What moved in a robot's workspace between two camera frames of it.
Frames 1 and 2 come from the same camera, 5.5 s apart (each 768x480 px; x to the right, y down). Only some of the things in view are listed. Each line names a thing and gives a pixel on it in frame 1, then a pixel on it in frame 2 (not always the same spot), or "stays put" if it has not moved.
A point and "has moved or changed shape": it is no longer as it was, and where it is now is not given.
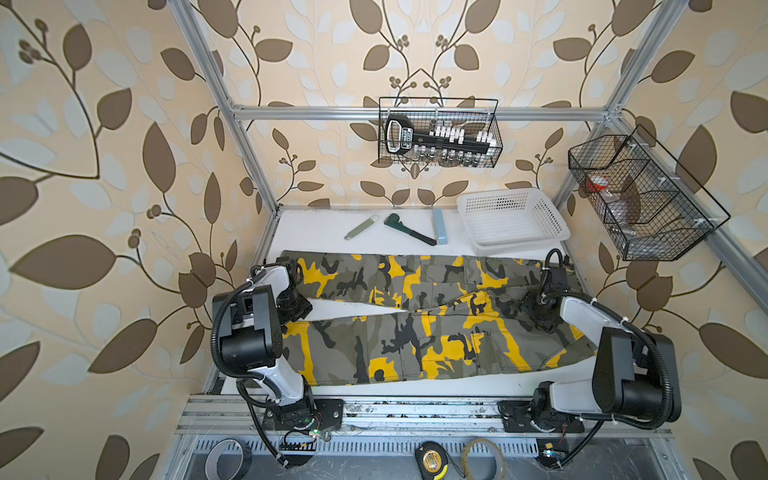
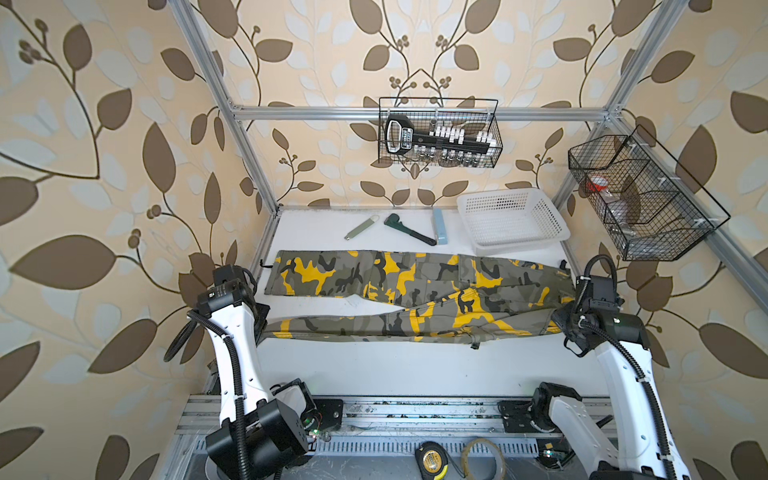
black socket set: (437, 141) stays put
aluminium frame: (615, 115) stays put
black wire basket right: (649, 207) stays put
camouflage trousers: (460, 317) has moved or changed shape
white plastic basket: (501, 221) stays put
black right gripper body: (531, 304) -> (565, 317)
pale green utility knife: (362, 227) stays put
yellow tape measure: (432, 460) stays put
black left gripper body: (292, 307) -> (258, 315)
